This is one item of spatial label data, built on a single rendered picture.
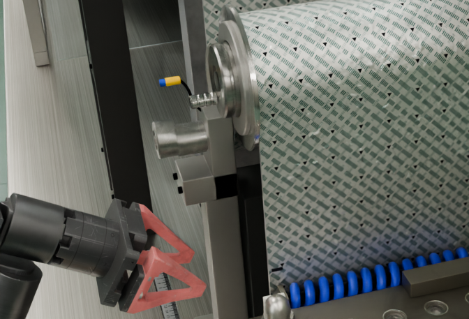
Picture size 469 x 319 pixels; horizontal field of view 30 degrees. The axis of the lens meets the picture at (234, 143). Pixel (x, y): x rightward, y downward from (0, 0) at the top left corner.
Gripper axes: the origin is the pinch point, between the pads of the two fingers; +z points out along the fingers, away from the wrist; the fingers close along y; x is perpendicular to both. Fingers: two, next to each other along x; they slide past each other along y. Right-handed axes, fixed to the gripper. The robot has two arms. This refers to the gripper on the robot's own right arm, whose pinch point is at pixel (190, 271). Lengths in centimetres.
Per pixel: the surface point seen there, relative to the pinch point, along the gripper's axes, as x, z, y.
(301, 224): 8.8, 8.5, 0.3
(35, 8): -10, -9, -102
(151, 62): -10, 16, -95
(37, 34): -15, -6, -102
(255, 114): 18.7, -2.2, 1.4
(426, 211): 14.6, 21.2, 0.4
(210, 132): 12.5, -2.0, -6.9
